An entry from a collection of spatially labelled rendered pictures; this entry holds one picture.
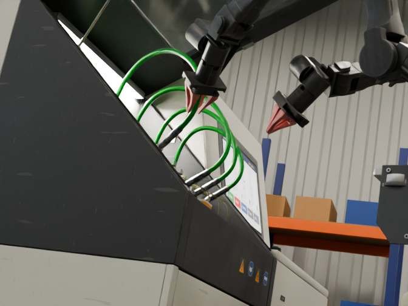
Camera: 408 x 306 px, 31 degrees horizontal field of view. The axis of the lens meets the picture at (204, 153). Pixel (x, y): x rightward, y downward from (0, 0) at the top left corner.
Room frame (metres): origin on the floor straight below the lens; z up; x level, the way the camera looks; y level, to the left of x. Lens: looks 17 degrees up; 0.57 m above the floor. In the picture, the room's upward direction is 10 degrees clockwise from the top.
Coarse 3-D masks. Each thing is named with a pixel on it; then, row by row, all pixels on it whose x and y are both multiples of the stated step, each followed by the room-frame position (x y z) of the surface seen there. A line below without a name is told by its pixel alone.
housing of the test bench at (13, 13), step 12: (0, 0) 1.81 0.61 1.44; (12, 0) 1.80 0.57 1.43; (0, 12) 1.81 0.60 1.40; (12, 12) 1.79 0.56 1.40; (0, 24) 1.80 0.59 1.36; (12, 24) 1.79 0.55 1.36; (0, 36) 1.80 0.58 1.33; (0, 48) 1.79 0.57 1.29; (0, 60) 1.79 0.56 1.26; (0, 72) 1.79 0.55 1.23
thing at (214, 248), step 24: (192, 216) 1.59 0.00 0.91; (216, 216) 1.71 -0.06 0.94; (192, 240) 1.61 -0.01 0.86; (216, 240) 1.73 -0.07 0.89; (240, 240) 1.88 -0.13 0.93; (192, 264) 1.63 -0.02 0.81; (216, 264) 1.75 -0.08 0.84; (264, 264) 2.08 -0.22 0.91; (216, 288) 1.82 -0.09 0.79; (240, 288) 1.93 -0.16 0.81; (264, 288) 2.11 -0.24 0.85
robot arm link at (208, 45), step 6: (204, 36) 1.67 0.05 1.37; (210, 36) 1.66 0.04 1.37; (204, 42) 1.68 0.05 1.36; (210, 42) 1.65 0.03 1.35; (216, 42) 1.65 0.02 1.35; (222, 42) 1.65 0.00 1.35; (204, 48) 1.69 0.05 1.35; (210, 48) 1.65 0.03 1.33; (216, 48) 1.64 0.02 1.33; (222, 48) 1.65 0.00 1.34; (228, 48) 1.66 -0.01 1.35; (204, 54) 1.67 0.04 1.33; (210, 54) 1.66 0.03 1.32; (216, 54) 1.65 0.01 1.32; (222, 54) 1.65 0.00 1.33; (204, 60) 1.68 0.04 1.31; (210, 60) 1.67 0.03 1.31; (216, 60) 1.66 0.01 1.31; (222, 60) 1.67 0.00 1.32; (216, 66) 1.69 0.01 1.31
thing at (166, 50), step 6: (150, 54) 1.94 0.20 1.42; (156, 54) 1.93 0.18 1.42; (174, 54) 1.88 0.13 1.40; (180, 54) 1.85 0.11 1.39; (138, 60) 1.98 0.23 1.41; (144, 60) 1.97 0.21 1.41; (186, 60) 1.83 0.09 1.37; (192, 60) 1.82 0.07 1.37; (132, 66) 2.00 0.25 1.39; (138, 66) 1.99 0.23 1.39; (192, 66) 1.80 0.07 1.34; (132, 72) 2.00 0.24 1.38; (126, 78) 2.01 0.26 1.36; (120, 84) 2.02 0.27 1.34; (120, 90) 2.03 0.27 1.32; (198, 102) 1.77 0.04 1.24; (192, 108) 1.78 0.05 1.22; (192, 114) 1.78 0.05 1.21; (186, 120) 1.79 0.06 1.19; (180, 126) 1.81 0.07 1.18
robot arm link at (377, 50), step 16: (368, 0) 1.33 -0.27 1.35; (384, 0) 1.31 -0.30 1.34; (368, 16) 1.34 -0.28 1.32; (384, 16) 1.31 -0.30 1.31; (368, 32) 1.32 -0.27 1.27; (384, 32) 1.30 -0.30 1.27; (400, 32) 1.33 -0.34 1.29; (368, 48) 1.32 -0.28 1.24; (384, 48) 1.30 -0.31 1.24; (368, 64) 1.33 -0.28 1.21; (384, 64) 1.30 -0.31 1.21; (400, 80) 1.36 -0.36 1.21
